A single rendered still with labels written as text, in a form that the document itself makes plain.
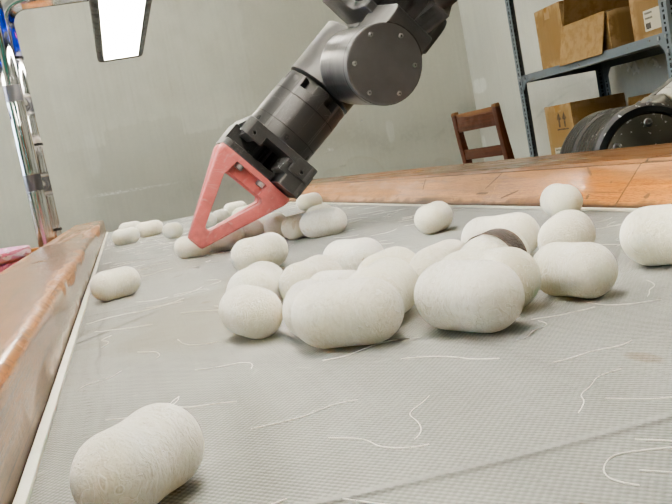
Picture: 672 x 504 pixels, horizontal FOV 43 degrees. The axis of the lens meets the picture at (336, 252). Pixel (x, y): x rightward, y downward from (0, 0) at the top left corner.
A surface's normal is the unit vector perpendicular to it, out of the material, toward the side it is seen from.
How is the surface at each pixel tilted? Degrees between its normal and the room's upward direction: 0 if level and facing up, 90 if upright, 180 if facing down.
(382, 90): 98
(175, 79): 91
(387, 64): 98
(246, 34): 90
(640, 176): 45
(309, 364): 0
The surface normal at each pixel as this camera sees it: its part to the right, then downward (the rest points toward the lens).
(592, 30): -0.97, -0.03
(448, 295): -0.82, -0.07
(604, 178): -0.80, -0.54
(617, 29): 0.21, 0.07
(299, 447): -0.18, -0.98
